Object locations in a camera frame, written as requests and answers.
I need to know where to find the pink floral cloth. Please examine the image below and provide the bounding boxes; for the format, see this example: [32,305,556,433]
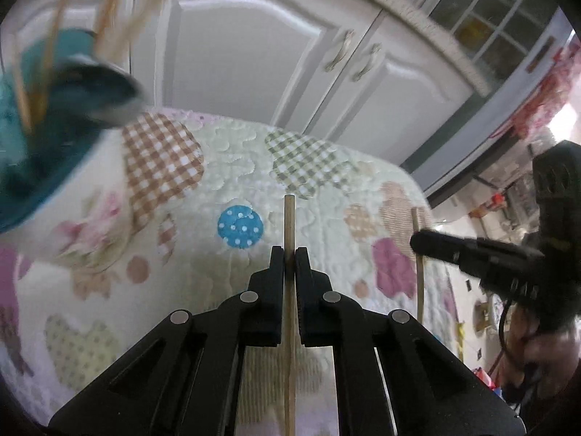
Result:
[513,41,581,141]

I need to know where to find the black cable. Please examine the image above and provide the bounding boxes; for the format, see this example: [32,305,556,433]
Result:
[496,300,536,382]

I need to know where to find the dark brown wooden chopstick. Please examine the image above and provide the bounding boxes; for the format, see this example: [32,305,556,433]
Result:
[11,50,32,134]

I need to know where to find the floral cup with teal inside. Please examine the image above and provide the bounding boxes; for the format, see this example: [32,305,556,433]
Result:
[0,27,150,264]

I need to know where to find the metal cabinet door handle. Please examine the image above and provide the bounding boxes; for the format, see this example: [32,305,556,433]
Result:
[324,29,357,73]
[351,43,384,82]

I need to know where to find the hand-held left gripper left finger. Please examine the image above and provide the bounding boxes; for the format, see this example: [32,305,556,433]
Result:
[48,245,286,436]

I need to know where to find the glass door cabinet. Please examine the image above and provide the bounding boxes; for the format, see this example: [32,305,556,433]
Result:
[422,0,564,82]

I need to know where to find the patchwork quilted table cover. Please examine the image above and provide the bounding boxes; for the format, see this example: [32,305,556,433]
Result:
[0,106,464,436]

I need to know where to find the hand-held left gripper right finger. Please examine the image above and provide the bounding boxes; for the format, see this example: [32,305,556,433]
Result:
[294,246,527,436]

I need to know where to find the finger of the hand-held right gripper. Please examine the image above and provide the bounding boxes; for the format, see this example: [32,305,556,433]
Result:
[410,229,464,266]

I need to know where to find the person's right hand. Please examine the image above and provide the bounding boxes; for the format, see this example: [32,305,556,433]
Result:
[508,313,575,375]

